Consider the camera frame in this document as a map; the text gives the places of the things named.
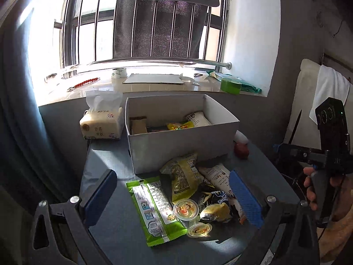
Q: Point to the small metal scissors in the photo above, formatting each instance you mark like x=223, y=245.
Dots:
x=71, y=89

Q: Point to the yellow snack pouch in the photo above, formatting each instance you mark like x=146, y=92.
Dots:
x=180, y=126

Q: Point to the white packet black print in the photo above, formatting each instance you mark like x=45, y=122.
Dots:
x=216, y=178
x=198, y=119

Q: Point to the yellow green pastry packet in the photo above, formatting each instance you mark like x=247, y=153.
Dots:
x=215, y=213

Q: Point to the brown orange snack packet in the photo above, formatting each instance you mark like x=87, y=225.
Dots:
x=138, y=125

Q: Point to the pale green chips packet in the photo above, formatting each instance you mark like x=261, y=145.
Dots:
x=182, y=176

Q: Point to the grey mesh cloth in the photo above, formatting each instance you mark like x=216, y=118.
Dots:
x=160, y=30

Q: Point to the green plastic bag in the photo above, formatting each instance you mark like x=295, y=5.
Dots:
x=249, y=87

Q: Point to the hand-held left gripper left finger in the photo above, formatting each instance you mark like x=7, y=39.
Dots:
x=100, y=194

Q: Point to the green box on sill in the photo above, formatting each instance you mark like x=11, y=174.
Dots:
x=231, y=86

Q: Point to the white chair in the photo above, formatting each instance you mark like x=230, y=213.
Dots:
x=299, y=102

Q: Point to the clear jelly cup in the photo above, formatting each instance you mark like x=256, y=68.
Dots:
x=186, y=209
x=199, y=229

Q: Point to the small red object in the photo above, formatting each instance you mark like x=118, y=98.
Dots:
x=242, y=150

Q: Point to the blue grey curtain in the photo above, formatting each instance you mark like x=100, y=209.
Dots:
x=27, y=116

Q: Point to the black blue snack packet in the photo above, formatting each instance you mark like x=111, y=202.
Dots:
x=213, y=197

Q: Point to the grey cardboard sheet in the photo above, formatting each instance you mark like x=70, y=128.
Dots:
x=153, y=79

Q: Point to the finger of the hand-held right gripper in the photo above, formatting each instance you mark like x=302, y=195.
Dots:
x=303, y=154

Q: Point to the person's right hand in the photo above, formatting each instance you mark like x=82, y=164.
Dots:
x=309, y=182

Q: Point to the white towel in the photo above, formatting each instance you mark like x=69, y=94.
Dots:
x=329, y=85

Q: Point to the window security grille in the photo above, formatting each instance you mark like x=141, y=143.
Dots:
x=82, y=22

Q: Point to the white tape roll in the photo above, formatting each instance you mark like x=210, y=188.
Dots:
x=119, y=73

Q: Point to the red beaded pen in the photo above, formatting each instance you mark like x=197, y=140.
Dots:
x=86, y=82

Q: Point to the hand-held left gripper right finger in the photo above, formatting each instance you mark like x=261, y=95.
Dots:
x=245, y=198

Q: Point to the green white packet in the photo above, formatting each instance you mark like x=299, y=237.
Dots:
x=154, y=212

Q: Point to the grey storage box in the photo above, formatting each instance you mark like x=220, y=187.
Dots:
x=179, y=146

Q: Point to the person's right forearm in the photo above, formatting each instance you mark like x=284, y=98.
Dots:
x=342, y=220

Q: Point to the steel window rail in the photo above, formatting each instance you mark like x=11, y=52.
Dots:
x=165, y=60

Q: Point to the tissue pack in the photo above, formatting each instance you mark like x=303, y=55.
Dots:
x=102, y=121

